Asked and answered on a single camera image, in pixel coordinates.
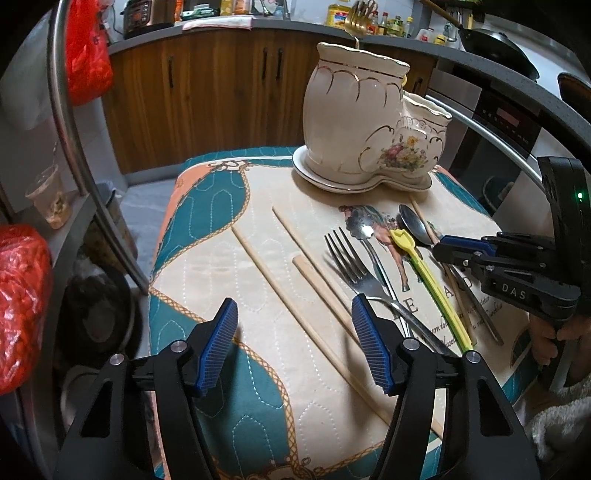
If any steel spoon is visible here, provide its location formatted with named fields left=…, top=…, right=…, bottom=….
left=397, top=204, right=505, bottom=346

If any person's right hand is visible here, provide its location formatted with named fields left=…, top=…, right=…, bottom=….
left=530, top=318, right=591, bottom=369

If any white dish towel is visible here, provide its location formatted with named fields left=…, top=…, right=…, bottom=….
left=182, top=15, right=253, bottom=31

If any curved steel fridge handle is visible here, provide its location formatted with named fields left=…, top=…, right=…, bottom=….
left=48, top=0, right=151, bottom=296

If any black pan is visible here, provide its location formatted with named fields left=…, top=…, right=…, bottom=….
left=558, top=71, right=591, bottom=115

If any wooden chopstick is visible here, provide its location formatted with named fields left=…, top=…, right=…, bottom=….
left=272, top=207, right=357, bottom=320
left=232, top=226, right=396, bottom=424
left=292, top=256, right=362, bottom=347
left=409, top=196, right=477, bottom=334

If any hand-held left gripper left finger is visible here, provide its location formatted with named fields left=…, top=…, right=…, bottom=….
left=53, top=298, right=239, bottom=480

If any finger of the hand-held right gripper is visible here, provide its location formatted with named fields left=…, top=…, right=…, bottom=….
left=431, top=244, right=498, bottom=274
left=438, top=234, right=498, bottom=256

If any clear plastic cup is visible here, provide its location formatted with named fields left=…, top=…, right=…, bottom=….
left=25, top=164, right=71, bottom=230

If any white ceramic utensil holder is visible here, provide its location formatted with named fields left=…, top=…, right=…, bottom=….
left=302, top=41, right=453, bottom=184

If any steel built-in oven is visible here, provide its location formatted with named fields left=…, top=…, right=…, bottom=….
left=425, top=69, right=555, bottom=232

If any electric pressure cooker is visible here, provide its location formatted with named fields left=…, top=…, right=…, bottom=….
left=121, top=0, right=179, bottom=40

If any person's right forearm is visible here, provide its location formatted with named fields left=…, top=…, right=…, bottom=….
left=530, top=375, right=591, bottom=463

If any white ceramic tray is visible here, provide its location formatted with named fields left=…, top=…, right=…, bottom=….
left=292, top=145, right=434, bottom=192

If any gold fork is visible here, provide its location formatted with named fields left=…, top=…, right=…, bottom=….
left=353, top=0, right=378, bottom=35

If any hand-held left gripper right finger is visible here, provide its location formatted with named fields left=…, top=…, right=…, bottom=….
left=351, top=293, right=541, bottom=480

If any yellow plastic utensil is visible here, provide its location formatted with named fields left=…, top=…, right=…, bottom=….
left=389, top=228, right=477, bottom=352

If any grey kitchen countertop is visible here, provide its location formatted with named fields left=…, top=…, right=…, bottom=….
left=107, top=9, right=591, bottom=155

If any bulging red plastic bag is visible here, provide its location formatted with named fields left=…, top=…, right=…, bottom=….
left=0, top=224, right=53, bottom=396

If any printed quilted cushion cover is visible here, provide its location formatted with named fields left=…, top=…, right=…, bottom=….
left=148, top=146, right=536, bottom=480

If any steel fork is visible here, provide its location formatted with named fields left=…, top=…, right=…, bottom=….
left=324, top=227, right=458, bottom=358

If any steel oven handle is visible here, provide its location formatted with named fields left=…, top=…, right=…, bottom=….
left=425, top=95, right=544, bottom=186

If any hanging red plastic bag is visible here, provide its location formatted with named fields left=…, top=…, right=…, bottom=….
left=65, top=0, right=114, bottom=107

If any black wok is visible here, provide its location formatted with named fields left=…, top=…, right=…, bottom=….
left=420, top=0, right=540, bottom=80

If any yellow cooking oil bottle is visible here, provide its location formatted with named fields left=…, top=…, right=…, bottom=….
left=325, top=4, right=354, bottom=27

